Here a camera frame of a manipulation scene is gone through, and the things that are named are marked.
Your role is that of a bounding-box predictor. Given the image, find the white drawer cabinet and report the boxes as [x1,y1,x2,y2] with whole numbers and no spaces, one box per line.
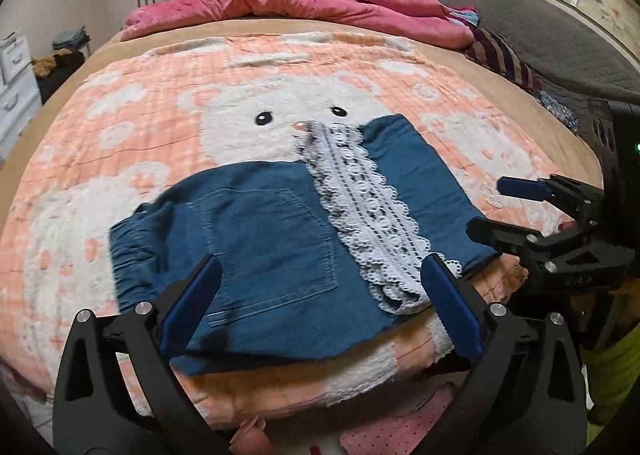
[0,31,42,148]

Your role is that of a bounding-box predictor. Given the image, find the pink dotted cloth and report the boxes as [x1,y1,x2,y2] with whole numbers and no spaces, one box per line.
[340,387,456,455]

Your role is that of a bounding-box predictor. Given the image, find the tan bed sheet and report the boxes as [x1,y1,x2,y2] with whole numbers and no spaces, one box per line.
[0,17,606,406]

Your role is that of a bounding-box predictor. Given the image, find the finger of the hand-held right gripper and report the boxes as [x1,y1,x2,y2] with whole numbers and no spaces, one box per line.
[466,216,556,263]
[497,174,607,223]

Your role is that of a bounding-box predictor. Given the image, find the blue denim lace-trimmed pants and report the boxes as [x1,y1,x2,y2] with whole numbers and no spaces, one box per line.
[109,114,511,376]

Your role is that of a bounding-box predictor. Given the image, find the grey quilted cover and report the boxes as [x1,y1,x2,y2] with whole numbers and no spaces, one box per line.
[410,0,640,108]

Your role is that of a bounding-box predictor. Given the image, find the stack of folded clothes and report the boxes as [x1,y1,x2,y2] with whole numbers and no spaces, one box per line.
[52,27,92,52]

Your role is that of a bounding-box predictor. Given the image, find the brown plush toy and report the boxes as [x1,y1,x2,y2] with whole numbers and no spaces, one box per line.
[32,49,76,78]

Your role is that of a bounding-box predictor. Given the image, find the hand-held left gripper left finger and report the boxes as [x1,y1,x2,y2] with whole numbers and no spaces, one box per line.
[52,255,236,455]

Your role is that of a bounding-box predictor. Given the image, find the pink comforter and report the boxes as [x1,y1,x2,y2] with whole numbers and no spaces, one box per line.
[120,0,476,50]

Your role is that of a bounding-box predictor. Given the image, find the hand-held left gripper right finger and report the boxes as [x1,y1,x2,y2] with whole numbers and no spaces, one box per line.
[421,254,588,455]

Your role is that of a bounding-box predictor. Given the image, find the peach plaid bear blanket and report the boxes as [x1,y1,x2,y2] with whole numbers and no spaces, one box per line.
[0,32,581,418]

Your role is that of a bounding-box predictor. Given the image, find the dark striped cloth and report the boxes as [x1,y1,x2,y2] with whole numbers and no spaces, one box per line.
[462,27,543,92]

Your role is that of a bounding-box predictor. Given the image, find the turquoise patterned cloth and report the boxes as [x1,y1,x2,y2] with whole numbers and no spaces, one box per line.
[447,6,481,28]

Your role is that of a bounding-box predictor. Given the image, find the grey speckled cloth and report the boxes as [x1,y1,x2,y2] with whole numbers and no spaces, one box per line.
[540,91,581,133]

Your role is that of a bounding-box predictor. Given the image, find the person's right forearm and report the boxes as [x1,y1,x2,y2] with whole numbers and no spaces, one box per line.
[580,285,640,428]

